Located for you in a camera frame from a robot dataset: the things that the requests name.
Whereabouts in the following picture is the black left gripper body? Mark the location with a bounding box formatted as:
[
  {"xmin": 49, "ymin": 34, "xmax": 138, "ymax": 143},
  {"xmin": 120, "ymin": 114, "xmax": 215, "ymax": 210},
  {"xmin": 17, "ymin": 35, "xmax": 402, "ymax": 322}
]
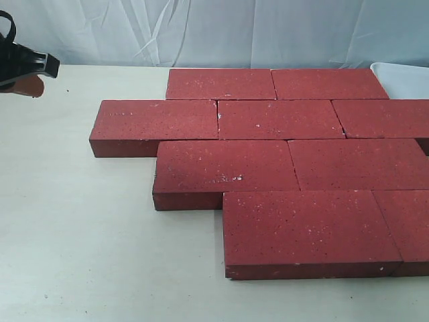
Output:
[{"xmin": 1, "ymin": 42, "xmax": 60, "ymax": 90}]

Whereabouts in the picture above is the large front red brick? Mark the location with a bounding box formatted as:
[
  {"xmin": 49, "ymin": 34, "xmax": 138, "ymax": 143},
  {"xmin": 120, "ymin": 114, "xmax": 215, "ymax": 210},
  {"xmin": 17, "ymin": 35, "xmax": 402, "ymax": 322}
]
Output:
[{"xmin": 223, "ymin": 191, "xmax": 403, "ymax": 280}]

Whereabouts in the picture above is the white plastic tray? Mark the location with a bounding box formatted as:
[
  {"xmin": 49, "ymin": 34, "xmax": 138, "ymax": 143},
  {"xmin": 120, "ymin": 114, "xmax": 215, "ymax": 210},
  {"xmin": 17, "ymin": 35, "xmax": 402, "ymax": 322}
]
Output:
[{"xmin": 370, "ymin": 62, "xmax": 429, "ymax": 99}]

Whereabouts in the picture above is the wrinkled white backdrop cloth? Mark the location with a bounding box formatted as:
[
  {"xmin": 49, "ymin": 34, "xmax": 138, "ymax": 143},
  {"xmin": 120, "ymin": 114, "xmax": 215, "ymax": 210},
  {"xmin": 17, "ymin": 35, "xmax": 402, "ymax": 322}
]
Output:
[{"xmin": 1, "ymin": 0, "xmax": 428, "ymax": 68}]

